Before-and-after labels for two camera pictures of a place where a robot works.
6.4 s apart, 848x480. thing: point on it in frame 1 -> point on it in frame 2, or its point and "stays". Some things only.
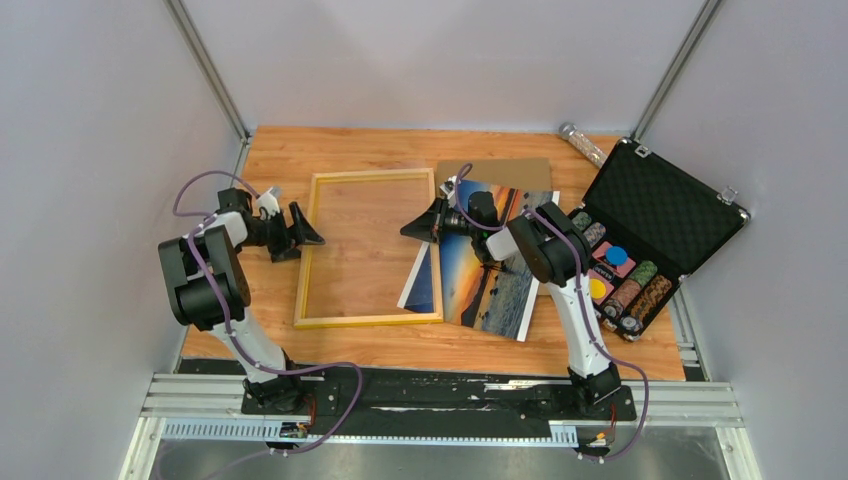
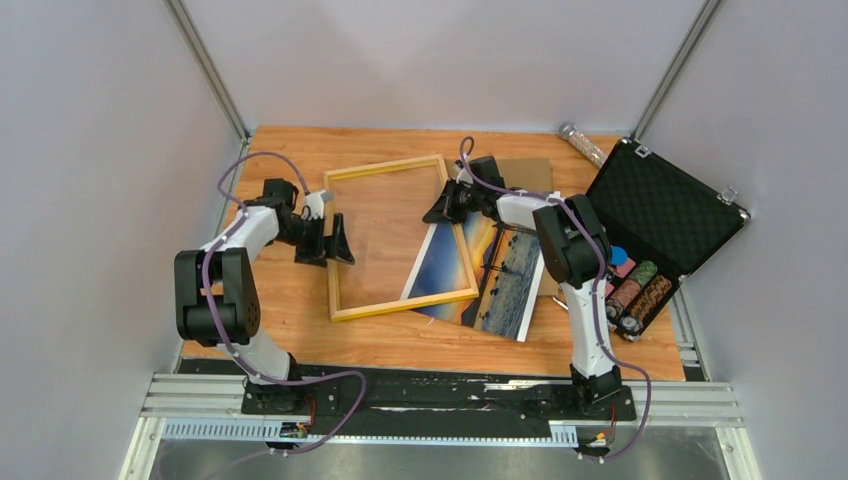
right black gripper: (430, 225) -> (444, 210)
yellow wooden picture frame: (303, 322) -> (403, 305)
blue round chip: (616, 255) stays
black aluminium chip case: (647, 224) stays
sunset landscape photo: (499, 297) stays
